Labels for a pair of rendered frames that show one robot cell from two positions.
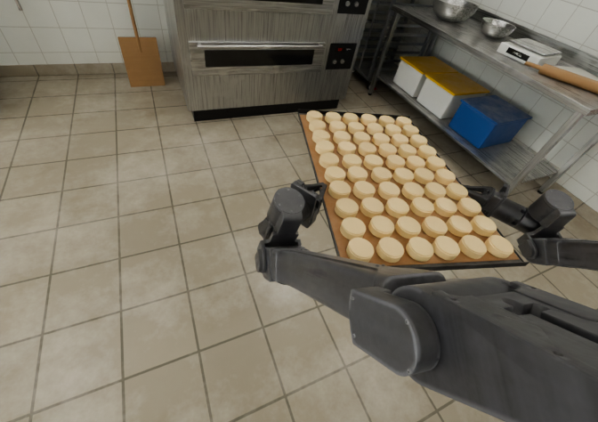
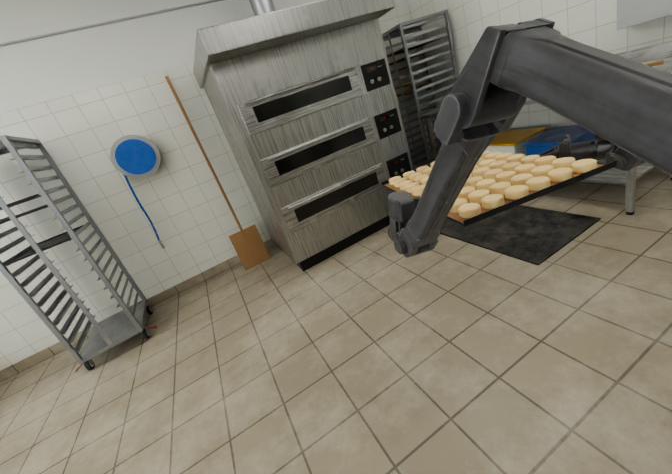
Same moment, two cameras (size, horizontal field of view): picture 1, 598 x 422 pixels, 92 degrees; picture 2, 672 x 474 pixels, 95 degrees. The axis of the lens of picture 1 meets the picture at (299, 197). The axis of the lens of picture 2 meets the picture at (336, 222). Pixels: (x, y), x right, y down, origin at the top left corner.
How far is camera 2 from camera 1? 0.40 m
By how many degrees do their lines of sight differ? 27
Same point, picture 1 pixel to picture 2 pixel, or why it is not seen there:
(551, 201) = not seen: hidden behind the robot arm
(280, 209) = (396, 200)
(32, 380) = not seen: outside the picture
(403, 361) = (456, 109)
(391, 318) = (445, 105)
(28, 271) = (211, 444)
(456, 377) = (473, 94)
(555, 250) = not seen: hidden behind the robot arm
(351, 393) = (598, 458)
